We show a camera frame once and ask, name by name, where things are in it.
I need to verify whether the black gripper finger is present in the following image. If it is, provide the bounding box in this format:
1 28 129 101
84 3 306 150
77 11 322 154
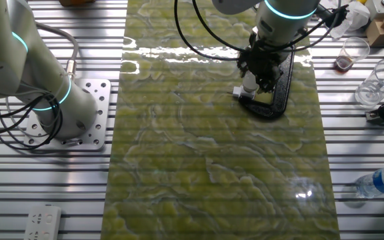
237 53 253 78
257 71 281 94

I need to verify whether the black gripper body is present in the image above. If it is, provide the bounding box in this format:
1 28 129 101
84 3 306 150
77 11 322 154
240 31 288 81

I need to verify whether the white light bulb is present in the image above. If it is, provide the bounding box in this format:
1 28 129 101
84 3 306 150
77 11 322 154
241 71 260 93

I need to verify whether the black C-clamp with steel screw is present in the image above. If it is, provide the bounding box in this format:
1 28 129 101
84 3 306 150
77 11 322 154
237 48 296 120

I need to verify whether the plastic cup with brown liquid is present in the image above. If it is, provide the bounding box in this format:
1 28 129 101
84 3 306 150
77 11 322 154
332 36 371 73

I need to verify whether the green marble pattern mat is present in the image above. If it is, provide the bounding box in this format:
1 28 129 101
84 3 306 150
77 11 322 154
100 0 341 240

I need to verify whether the small cardboard box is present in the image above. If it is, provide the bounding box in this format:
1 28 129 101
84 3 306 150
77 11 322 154
365 18 384 47

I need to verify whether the grey emergency stop box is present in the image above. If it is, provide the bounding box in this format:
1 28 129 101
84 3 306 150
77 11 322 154
365 0 384 21

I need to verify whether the water bottle with blue cap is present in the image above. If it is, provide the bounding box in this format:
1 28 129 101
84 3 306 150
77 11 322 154
354 165 384 200

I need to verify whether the white power strip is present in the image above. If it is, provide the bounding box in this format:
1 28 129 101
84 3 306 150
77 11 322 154
23 205 62 240

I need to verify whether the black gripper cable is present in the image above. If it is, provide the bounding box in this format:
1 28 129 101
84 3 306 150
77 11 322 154
173 0 346 62

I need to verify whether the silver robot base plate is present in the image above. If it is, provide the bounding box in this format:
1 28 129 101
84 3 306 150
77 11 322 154
23 78 112 151

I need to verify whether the thick grey robot cable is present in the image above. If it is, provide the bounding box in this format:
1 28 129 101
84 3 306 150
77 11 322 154
35 21 79 81

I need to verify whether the thin black base cable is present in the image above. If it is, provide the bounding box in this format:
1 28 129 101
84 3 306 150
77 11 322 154
0 93 65 151

